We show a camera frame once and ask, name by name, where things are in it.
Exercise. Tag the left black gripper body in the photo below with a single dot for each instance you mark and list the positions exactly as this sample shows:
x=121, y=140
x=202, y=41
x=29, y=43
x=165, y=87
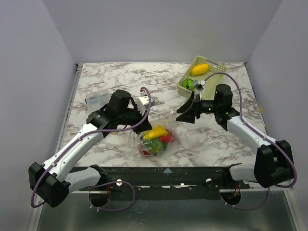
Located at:
x=133, y=118

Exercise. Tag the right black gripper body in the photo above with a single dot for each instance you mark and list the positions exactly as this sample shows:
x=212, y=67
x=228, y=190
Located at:
x=197, y=109

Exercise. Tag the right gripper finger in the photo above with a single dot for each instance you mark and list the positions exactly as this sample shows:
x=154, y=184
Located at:
x=186, y=115
x=187, y=105

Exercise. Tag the yellow toy banana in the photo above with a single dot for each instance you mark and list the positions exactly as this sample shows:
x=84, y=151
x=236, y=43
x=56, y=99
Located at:
x=155, y=133

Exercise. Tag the clear zip top bag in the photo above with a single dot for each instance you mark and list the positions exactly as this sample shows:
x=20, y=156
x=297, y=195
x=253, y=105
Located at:
x=135, y=141

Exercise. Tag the green toy bell pepper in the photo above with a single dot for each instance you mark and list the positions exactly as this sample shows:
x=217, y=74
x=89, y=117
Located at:
x=153, y=146

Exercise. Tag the red toy chili pepper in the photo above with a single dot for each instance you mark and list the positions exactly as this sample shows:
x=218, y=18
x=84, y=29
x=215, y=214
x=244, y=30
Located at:
x=170, y=137

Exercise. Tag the red toy bell pepper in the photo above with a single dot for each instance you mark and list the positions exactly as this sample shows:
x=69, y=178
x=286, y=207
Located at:
x=146, y=153

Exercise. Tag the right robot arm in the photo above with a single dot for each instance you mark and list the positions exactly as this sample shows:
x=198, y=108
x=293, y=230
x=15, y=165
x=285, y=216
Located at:
x=273, y=163

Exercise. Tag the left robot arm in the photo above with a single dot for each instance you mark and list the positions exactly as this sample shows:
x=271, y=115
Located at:
x=52, y=181

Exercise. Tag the cream plastic basket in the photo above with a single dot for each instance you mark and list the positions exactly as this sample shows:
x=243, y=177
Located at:
x=210, y=84

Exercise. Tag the clear plastic screw box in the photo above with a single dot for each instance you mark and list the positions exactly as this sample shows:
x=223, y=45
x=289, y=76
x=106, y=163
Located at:
x=96, y=100

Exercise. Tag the yellow toy lemon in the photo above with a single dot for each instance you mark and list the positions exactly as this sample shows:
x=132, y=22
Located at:
x=199, y=69

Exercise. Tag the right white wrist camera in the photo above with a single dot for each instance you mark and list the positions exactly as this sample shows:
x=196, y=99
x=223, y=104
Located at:
x=199, y=86

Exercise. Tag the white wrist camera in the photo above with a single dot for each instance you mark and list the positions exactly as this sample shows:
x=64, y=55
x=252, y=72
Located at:
x=143, y=102
x=199, y=86

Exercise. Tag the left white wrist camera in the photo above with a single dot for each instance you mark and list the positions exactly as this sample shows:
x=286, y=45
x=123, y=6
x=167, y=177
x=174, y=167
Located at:
x=143, y=102

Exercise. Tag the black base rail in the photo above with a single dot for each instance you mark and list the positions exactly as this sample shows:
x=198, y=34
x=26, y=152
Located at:
x=166, y=183

